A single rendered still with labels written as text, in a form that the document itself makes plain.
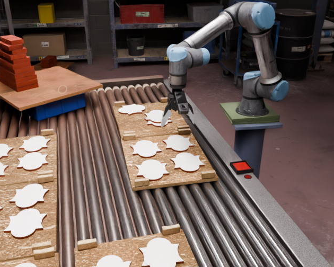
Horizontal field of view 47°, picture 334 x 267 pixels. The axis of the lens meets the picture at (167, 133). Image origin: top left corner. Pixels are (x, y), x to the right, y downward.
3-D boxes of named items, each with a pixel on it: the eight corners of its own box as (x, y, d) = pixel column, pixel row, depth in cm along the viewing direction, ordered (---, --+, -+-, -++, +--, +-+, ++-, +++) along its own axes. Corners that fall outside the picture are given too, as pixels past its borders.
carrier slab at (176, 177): (191, 135, 192) (191, 132, 191) (218, 180, 156) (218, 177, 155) (121, 142, 185) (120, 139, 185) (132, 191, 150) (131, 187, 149)
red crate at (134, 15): (160, 18, 622) (160, -1, 610) (164, 23, 583) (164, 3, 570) (119, 19, 614) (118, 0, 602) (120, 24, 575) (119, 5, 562)
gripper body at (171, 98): (183, 104, 179) (183, 79, 174) (187, 111, 172) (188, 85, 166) (166, 105, 178) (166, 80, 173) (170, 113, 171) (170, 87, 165)
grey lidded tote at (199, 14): (215, 17, 629) (216, 1, 618) (223, 21, 597) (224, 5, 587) (185, 18, 618) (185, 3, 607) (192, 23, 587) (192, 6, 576)
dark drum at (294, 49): (296, 67, 600) (305, 8, 560) (314, 79, 547) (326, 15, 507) (259, 69, 593) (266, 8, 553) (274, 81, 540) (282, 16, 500)
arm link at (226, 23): (234, -4, 195) (161, 45, 179) (249, -3, 187) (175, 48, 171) (239, 17, 202) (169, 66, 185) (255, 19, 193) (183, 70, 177)
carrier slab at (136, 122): (172, 103, 229) (172, 100, 228) (191, 133, 193) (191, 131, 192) (112, 108, 222) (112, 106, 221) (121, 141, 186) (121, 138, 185)
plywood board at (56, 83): (59, 68, 256) (59, 65, 255) (103, 87, 224) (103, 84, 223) (-18, 86, 226) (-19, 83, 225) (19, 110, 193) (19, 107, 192)
